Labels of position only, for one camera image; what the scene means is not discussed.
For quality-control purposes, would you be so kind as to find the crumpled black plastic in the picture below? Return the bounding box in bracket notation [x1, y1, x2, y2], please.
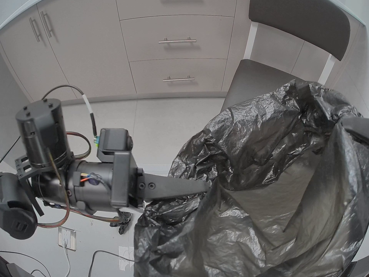
[110, 212, 133, 236]

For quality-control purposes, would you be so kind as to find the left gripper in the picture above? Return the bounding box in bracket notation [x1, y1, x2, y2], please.
[66, 151, 213, 213]

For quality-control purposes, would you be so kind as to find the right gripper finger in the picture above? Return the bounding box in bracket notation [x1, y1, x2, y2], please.
[337, 115, 369, 149]

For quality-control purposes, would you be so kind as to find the black plastic bag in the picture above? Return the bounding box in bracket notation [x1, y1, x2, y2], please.
[133, 79, 369, 277]

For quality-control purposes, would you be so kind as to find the beige cabinet with drawers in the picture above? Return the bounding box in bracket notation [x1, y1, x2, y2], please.
[0, 0, 365, 107]

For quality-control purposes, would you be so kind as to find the white cable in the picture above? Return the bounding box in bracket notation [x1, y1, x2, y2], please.
[59, 239, 71, 277]

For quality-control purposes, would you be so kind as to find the black cable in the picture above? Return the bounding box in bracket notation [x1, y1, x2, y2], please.
[88, 250, 136, 277]
[41, 85, 98, 144]

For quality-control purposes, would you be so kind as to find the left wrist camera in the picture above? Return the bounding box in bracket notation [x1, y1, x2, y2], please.
[96, 128, 134, 163]

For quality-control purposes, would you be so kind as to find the grey white chair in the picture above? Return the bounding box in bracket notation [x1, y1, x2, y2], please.
[220, 0, 351, 115]

